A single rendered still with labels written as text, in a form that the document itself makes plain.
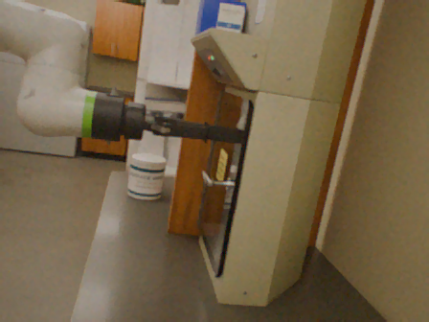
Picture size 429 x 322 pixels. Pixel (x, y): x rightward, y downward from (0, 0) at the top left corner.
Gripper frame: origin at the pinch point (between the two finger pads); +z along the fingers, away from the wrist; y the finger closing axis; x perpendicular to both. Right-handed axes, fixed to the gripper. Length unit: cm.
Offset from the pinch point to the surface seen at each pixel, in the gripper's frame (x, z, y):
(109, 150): 117, -45, 496
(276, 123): -4.5, 9.6, -4.6
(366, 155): 3, 48, 22
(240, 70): -13.4, 0.3, -4.6
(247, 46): -18.0, 0.8, -4.6
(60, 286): 131, -49, 157
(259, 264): 26.6, 12.4, -4.7
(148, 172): 26, -11, 60
